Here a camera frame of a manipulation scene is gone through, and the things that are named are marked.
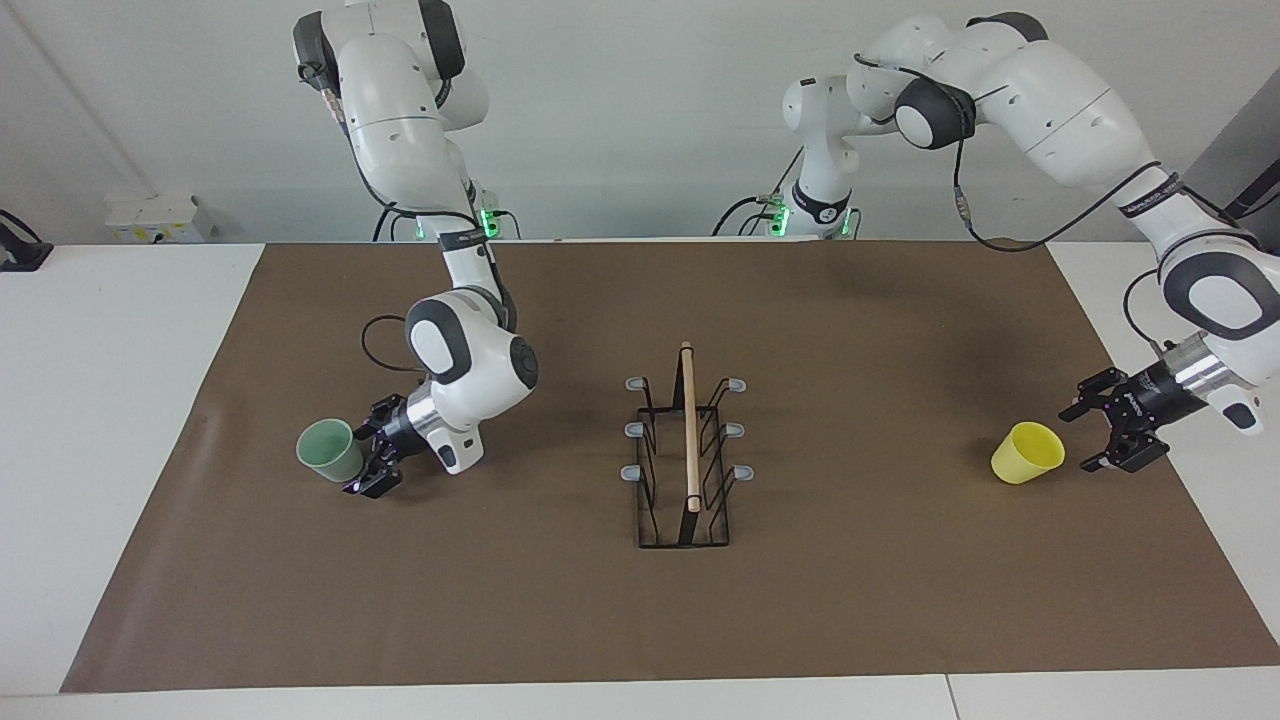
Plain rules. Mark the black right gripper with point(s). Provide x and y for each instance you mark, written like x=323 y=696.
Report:
x=405 y=428

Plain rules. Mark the pale green plastic cup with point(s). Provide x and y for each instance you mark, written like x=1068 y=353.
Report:
x=330 y=450

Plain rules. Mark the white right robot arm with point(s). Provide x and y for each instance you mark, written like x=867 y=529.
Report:
x=400 y=130

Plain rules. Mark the white wall electrical box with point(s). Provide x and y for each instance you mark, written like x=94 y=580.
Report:
x=155 y=218

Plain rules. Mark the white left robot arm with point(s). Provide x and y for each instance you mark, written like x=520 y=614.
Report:
x=1050 y=100

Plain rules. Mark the brown paper table mat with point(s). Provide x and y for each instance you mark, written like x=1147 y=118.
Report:
x=850 y=600

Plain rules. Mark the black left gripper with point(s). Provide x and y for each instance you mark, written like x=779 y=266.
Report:
x=1152 y=400

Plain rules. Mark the yellow plastic cup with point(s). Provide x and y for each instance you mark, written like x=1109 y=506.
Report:
x=1030 y=452

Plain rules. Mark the black clamp mount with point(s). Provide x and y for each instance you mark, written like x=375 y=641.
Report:
x=20 y=250

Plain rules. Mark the dark grey panel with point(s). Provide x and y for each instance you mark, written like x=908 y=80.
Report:
x=1255 y=150

